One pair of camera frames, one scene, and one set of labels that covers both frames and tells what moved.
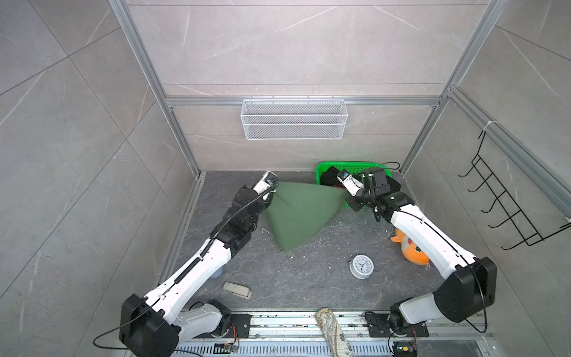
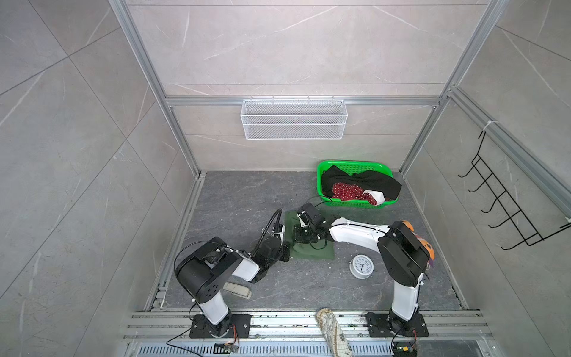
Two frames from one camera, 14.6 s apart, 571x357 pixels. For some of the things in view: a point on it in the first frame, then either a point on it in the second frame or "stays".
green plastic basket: [352, 166] stays
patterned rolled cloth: [333, 334] stays
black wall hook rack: [504, 199] stays
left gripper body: [258, 208] to [284, 254]
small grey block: [237, 290] stays
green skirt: [296, 212] to [304, 250]
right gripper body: [362, 199] to [305, 235]
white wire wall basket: [294, 119] stays
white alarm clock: [361, 266] stays
